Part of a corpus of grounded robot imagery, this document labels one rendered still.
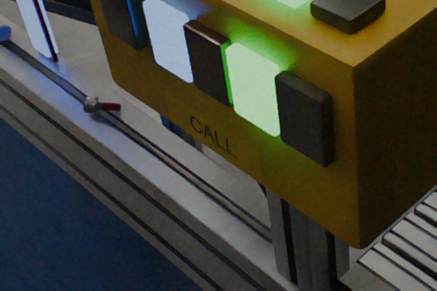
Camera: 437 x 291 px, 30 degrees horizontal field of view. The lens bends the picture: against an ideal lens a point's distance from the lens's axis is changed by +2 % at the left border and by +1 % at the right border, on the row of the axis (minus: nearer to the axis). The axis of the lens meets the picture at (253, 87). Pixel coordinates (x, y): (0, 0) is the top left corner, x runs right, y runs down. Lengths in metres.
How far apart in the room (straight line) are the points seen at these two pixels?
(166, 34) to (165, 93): 0.05
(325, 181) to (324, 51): 0.06
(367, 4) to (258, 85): 0.05
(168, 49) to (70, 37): 1.94
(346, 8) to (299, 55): 0.02
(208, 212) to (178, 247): 0.06
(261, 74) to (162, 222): 0.29
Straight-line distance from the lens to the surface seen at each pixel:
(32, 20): 0.62
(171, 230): 0.54
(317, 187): 0.29
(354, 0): 0.26
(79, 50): 2.19
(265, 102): 0.27
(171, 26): 0.30
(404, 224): 1.51
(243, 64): 0.27
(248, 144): 0.31
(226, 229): 0.48
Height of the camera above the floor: 1.22
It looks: 39 degrees down
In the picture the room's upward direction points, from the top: 8 degrees counter-clockwise
